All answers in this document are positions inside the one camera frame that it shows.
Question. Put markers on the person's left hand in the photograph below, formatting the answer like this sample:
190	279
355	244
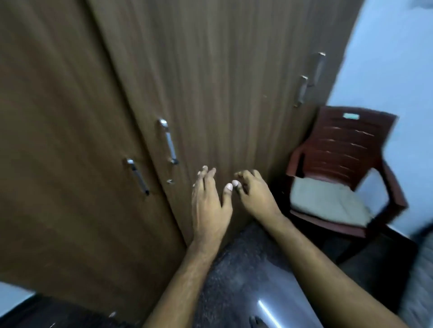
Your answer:
208	216

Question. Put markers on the person's right hand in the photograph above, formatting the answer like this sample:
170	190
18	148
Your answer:
260	199

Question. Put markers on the beige striped bed sheet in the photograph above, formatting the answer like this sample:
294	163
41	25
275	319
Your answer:
328	202

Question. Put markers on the brown wooden wardrobe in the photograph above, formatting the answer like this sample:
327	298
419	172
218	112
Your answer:
84	101

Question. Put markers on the person's left forearm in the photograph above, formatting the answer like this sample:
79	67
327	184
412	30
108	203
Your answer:
179	290

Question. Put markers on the person's right forearm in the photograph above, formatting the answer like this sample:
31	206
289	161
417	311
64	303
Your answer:
321	277

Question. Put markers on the person's right foot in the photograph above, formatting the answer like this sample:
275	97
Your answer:
258	322

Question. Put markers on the maroon plastic chair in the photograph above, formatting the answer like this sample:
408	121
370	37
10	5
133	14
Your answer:
348	142

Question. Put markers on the white striped mattress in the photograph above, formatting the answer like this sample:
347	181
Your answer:
419	287

